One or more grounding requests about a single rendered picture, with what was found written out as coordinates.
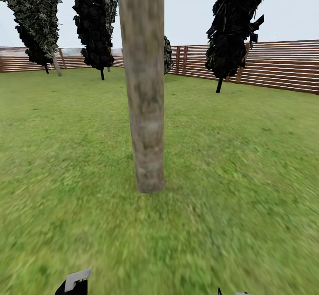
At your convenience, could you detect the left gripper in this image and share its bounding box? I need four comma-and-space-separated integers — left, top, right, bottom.
55, 279, 87, 295

